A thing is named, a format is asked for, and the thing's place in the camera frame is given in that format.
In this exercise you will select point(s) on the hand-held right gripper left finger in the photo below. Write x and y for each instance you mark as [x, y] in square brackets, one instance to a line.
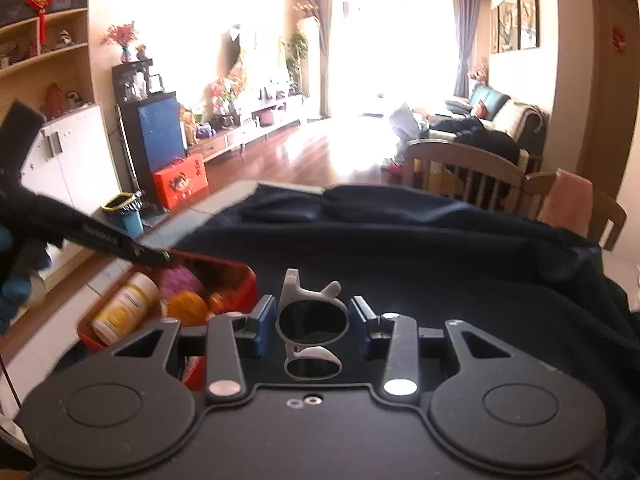
[264, 327]

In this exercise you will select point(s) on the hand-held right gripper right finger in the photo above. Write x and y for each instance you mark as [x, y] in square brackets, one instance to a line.
[362, 327]

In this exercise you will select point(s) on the red white candy packet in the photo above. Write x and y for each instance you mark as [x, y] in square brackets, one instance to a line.
[224, 301]

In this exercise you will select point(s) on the white-framed glasses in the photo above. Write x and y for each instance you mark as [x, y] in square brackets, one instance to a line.
[291, 287]

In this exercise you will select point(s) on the red tin box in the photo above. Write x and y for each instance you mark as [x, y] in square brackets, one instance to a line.
[235, 280]

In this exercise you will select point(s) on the orange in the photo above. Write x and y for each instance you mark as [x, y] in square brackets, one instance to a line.
[189, 309]

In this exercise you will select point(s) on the white yellow-label pill bottle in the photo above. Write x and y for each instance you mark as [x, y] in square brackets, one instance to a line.
[125, 310]

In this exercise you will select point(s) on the purple spiky toy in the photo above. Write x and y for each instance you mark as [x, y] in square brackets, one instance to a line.
[180, 282]

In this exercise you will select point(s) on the person's left hand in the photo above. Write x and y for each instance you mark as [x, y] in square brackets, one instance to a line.
[15, 292]

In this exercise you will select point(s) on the teal trash bin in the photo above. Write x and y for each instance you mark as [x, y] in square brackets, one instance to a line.
[125, 217]

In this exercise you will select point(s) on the white cabinet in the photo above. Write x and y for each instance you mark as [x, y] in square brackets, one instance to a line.
[85, 150]

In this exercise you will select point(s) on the dark blue cloth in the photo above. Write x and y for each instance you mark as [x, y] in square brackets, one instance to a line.
[425, 260]

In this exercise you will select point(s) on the red gift box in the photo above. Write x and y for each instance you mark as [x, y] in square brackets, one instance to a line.
[180, 182]

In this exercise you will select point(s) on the black cabinet with blue panel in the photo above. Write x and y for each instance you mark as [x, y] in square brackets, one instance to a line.
[157, 130]

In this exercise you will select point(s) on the wooden television cabinet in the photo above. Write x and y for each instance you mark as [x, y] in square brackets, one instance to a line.
[250, 130]

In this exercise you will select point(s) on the wooden slat-back chair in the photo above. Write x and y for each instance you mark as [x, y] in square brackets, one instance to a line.
[460, 157]

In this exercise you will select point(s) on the pink flowers in vase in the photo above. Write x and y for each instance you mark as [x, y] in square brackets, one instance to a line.
[120, 35]

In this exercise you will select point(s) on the patterned cloth over television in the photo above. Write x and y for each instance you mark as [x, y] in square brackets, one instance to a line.
[240, 65]

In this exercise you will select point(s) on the dark clothes pile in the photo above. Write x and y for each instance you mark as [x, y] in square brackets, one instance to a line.
[485, 137]

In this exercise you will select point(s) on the pink towel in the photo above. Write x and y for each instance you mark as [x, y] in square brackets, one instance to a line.
[565, 202]

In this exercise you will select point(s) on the red knot ornament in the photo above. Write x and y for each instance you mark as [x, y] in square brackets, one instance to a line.
[42, 0]

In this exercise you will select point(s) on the green potted plant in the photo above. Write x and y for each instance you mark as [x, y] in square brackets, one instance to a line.
[296, 60]

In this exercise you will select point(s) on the teal sofa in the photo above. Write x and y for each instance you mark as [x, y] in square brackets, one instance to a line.
[490, 97]

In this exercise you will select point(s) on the wooden chair with towel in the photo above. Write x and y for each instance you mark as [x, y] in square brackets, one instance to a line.
[607, 215]

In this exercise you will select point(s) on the grey curtain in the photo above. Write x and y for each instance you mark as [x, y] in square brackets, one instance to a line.
[466, 45]
[322, 55]

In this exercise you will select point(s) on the white standing air conditioner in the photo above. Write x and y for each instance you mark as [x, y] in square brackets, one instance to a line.
[310, 55]

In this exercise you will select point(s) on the plush toy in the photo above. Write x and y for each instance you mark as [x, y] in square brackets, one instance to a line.
[479, 71]

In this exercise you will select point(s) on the brown wooden door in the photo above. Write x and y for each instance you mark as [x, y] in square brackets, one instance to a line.
[605, 110]

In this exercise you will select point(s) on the red door decoration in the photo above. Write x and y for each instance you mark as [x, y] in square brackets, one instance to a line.
[619, 39]

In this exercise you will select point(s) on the wooden wall shelf unit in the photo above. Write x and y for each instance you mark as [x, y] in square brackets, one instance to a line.
[82, 35]

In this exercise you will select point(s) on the narrow framed wall picture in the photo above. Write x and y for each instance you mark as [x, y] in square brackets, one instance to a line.
[495, 30]

